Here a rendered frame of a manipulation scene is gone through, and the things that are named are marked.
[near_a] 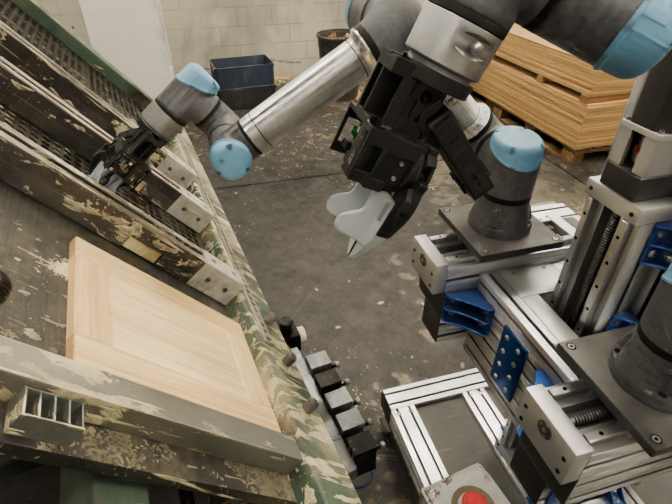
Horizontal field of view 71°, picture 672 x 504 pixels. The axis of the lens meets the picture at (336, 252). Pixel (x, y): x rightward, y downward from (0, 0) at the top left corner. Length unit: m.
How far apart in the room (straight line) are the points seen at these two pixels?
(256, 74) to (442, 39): 4.73
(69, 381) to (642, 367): 0.81
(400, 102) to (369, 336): 1.94
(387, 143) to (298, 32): 5.77
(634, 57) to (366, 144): 0.23
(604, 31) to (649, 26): 0.03
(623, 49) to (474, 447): 1.48
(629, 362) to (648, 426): 0.10
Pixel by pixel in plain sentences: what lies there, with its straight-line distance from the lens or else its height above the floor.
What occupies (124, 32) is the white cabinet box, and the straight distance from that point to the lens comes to 4.66.
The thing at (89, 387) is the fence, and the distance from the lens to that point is 0.65.
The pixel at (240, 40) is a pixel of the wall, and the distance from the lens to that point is 6.10.
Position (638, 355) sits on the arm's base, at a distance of 0.90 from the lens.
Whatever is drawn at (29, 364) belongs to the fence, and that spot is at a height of 1.27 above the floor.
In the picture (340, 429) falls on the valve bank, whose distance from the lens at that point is 1.10.
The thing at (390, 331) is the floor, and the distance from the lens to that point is 2.36.
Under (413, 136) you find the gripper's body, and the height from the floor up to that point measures 1.50.
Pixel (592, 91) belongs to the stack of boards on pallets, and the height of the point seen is 0.60.
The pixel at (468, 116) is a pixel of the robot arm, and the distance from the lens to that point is 1.18.
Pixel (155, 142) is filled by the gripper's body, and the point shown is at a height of 1.31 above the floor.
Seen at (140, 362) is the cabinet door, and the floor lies 1.13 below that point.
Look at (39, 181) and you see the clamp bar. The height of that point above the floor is 1.28.
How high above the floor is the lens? 1.67
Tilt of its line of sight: 36 degrees down
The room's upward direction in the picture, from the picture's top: straight up
